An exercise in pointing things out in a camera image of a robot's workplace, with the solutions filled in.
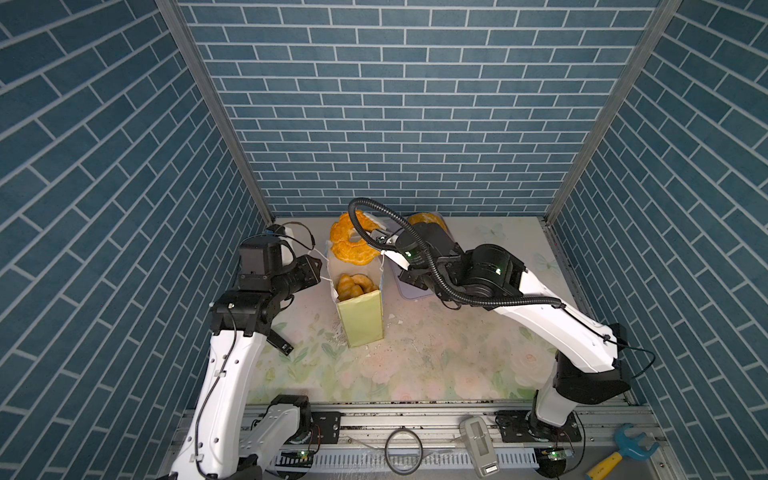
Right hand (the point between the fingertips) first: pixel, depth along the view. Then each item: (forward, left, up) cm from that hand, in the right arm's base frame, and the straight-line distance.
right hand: (405, 240), depth 62 cm
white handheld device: (-30, -20, -38) cm, 52 cm away
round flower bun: (+3, +14, -7) cm, 17 cm away
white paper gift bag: (-9, +10, -18) cm, 22 cm away
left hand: (-1, +20, -8) cm, 22 cm away
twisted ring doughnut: (+8, +13, -30) cm, 34 cm away
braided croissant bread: (+5, +18, -28) cm, 34 cm away
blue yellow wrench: (-27, -55, -39) cm, 73 cm away
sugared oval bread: (+42, -6, -34) cm, 55 cm away
